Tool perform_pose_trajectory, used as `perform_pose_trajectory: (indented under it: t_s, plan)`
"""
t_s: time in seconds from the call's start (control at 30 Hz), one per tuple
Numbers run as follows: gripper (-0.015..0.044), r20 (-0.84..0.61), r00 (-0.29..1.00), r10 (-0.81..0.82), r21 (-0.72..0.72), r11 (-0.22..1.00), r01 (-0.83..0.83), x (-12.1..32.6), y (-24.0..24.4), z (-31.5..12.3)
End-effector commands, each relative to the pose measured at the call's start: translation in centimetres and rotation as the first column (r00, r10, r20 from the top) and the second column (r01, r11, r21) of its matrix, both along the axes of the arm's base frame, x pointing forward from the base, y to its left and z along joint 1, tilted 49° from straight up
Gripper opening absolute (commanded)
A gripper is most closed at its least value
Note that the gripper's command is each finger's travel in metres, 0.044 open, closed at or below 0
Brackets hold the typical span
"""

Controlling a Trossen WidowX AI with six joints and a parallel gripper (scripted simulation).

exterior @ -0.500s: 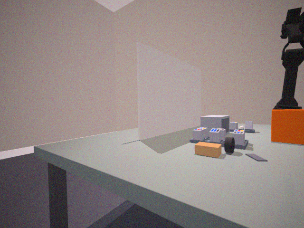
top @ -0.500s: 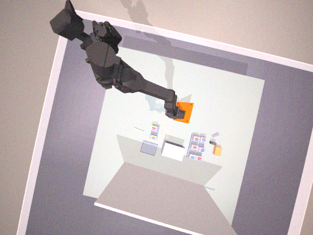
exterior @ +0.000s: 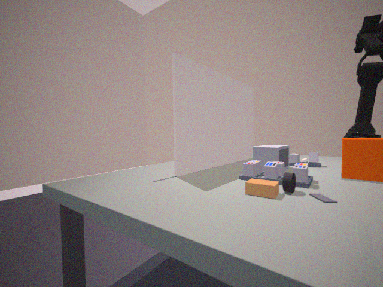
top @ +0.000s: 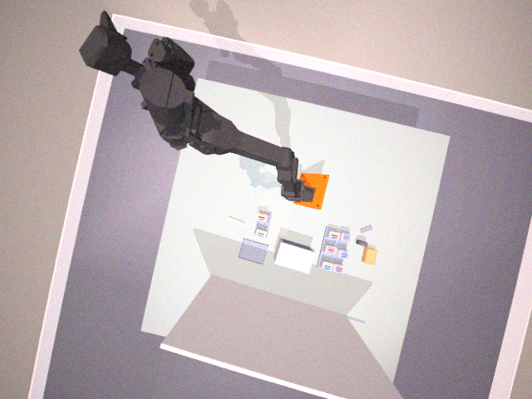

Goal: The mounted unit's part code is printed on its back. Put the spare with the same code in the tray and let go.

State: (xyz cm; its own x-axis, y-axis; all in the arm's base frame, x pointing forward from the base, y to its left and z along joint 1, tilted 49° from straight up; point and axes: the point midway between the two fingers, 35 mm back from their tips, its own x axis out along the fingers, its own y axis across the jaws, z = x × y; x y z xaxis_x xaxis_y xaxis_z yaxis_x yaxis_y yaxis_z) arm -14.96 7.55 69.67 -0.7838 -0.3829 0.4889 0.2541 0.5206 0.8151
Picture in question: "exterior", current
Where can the black rubber tire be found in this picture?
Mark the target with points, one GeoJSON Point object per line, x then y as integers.
{"type": "Point", "coordinates": [289, 182]}

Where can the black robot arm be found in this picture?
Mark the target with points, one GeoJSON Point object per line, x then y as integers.
{"type": "Point", "coordinates": [369, 75]}

